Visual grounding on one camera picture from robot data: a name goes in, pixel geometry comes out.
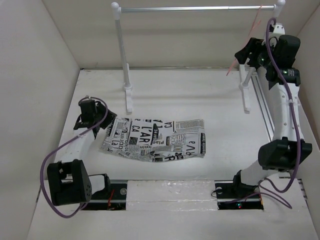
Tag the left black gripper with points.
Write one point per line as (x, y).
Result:
(110, 118)

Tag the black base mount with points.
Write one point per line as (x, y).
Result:
(107, 194)
(235, 195)

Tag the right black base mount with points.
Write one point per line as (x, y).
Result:
(235, 195)

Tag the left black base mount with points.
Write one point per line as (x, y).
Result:
(107, 194)

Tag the newspaper print trousers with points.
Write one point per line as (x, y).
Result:
(155, 140)

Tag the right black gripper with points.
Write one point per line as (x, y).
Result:
(254, 45)

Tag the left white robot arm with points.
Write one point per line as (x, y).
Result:
(68, 180)

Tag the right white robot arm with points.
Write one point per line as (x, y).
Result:
(288, 148)

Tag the pink wire hanger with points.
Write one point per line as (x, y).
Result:
(254, 25)

